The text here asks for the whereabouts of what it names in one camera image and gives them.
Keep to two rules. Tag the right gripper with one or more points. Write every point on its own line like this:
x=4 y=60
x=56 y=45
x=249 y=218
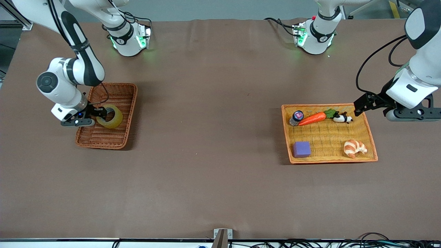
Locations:
x=91 y=111

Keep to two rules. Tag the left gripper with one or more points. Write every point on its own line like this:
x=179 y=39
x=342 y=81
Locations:
x=378 y=99

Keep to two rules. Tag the yellowish clear tape roll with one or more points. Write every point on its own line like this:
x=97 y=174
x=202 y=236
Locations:
x=115 y=119

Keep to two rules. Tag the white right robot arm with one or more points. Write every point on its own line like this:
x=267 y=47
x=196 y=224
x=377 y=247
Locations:
x=82 y=65

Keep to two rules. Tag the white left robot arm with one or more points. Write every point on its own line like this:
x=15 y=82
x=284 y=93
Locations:
x=425 y=58

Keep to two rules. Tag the brown wicker basket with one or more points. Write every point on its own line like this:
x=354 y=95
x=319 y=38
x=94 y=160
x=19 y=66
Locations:
x=117 y=96

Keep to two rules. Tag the orange flat wicker basket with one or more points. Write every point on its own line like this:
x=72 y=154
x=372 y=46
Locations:
x=327 y=137

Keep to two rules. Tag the small panda figurine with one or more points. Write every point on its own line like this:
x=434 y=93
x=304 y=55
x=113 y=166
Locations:
x=341 y=118

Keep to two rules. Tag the toy croissant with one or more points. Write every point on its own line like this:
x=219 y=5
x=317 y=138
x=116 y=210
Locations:
x=354 y=148

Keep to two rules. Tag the orange toy carrot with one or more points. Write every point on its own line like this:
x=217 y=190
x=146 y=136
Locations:
x=313 y=119

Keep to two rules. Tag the small dark capped bottle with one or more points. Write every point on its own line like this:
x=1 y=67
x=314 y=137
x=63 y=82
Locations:
x=296 y=117

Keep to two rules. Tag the purple foam block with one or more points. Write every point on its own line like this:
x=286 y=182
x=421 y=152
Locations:
x=301 y=149

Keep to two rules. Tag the brown table cover cloth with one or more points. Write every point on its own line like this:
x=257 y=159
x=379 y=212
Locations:
x=206 y=189

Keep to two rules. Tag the aluminium frame profile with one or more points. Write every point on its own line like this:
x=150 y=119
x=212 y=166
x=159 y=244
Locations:
x=17 y=15

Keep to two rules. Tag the white table edge rail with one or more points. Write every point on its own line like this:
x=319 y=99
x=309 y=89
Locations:
x=69 y=244

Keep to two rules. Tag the metal table edge bracket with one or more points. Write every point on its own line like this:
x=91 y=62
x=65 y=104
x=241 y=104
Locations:
x=222 y=237

